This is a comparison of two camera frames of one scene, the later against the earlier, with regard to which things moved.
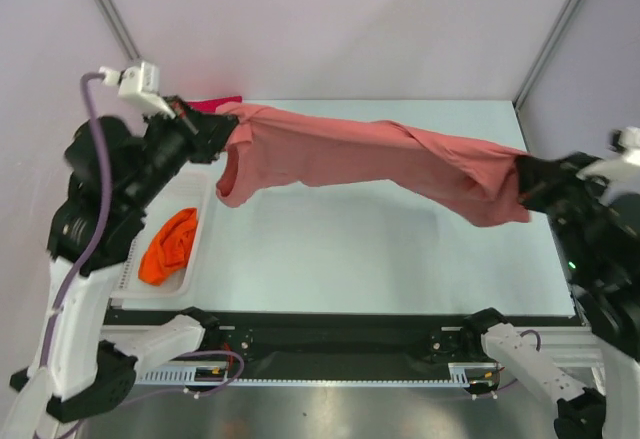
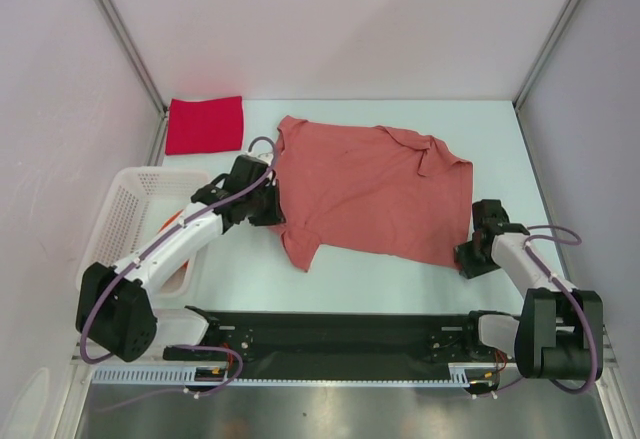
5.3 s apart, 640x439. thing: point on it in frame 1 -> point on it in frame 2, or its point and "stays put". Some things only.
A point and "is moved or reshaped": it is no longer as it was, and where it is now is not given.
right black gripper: (536, 175) -> (470, 268)
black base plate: (352, 337) stays put
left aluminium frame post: (107, 8) stays put
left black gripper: (207, 139) -> (275, 215)
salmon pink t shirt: (270, 149) is moved or reshaped
